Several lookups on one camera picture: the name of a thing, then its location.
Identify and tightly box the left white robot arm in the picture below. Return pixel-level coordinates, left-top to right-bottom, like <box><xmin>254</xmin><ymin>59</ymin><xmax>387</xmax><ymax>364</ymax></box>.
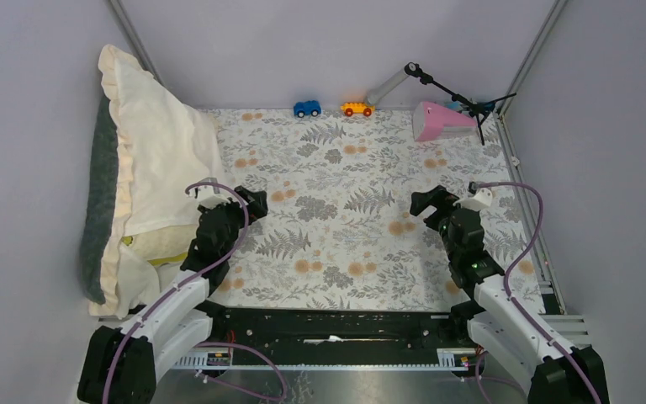
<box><xmin>77</xmin><ymin>186</ymin><xmax>268</xmax><ymax>403</ymax></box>

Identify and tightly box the cream yellow quilted pillow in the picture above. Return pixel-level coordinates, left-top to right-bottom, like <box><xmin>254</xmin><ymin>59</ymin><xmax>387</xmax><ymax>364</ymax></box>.
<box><xmin>121</xmin><ymin>225</ymin><xmax>197</xmax><ymax>267</ymax></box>

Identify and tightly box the blue toy car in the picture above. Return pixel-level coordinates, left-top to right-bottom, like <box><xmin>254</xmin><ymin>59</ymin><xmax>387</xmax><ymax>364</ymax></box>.
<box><xmin>293</xmin><ymin>100</ymin><xmax>322</xmax><ymax>118</ymax></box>

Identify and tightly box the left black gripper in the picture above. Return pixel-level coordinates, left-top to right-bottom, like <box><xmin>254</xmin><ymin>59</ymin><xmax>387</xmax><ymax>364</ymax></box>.
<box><xmin>198</xmin><ymin>185</ymin><xmax>266</xmax><ymax>258</ymax></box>

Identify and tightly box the cream white pillowcase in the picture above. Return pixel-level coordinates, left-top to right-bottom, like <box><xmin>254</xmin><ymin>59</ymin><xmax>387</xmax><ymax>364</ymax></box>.
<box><xmin>79</xmin><ymin>45</ymin><xmax>225</xmax><ymax>318</ymax></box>

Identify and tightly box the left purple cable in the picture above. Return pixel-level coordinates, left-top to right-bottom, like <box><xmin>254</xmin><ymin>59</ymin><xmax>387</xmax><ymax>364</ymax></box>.
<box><xmin>101</xmin><ymin>182</ymin><xmax>289</xmax><ymax>404</ymax></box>

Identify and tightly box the orange yellow toy car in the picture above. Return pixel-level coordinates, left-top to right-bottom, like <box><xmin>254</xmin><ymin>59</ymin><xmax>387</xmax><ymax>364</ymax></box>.
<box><xmin>340</xmin><ymin>102</ymin><xmax>375</xmax><ymax>117</ymax></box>

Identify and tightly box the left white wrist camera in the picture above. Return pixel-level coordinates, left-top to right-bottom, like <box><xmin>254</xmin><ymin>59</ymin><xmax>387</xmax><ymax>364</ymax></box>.
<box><xmin>189</xmin><ymin>178</ymin><xmax>229</xmax><ymax>209</ymax></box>

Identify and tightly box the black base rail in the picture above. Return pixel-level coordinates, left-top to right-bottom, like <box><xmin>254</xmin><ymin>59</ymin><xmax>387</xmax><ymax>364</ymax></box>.
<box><xmin>197</xmin><ymin>301</ymin><xmax>479</xmax><ymax>370</ymax></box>

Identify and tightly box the grey cylinder tube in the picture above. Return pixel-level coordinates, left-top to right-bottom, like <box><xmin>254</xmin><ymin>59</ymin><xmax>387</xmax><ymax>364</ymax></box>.
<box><xmin>364</xmin><ymin>66</ymin><xmax>409</xmax><ymax>106</ymax></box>

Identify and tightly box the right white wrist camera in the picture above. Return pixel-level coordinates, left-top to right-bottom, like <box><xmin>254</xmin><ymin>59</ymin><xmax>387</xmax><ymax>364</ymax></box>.
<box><xmin>458</xmin><ymin>188</ymin><xmax>494</xmax><ymax>212</ymax></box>

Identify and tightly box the black tripod stand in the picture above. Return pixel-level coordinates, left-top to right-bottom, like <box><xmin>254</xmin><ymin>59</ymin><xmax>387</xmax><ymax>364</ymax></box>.
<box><xmin>403</xmin><ymin>62</ymin><xmax>517</xmax><ymax>146</ymax></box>

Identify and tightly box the floral patterned table cloth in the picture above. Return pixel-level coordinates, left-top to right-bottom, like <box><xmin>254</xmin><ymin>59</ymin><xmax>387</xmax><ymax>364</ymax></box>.
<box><xmin>197</xmin><ymin>107</ymin><xmax>547</xmax><ymax>313</ymax></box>

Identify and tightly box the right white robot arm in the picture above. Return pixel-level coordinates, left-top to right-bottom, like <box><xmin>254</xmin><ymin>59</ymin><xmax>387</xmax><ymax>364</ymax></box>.
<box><xmin>410</xmin><ymin>182</ymin><xmax>610</xmax><ymax>403</ymax></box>

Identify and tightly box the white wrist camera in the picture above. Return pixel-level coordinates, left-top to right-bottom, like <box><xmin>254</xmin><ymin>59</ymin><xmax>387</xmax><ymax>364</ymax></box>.
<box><xmin>458</xmin><ymin>188</ymin><xmax>494</xmax><ymax>212</ymax></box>
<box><xmin>189</xmin><ymin>178</ymin><xmax>229</xmax><ymax>209</ymax></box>

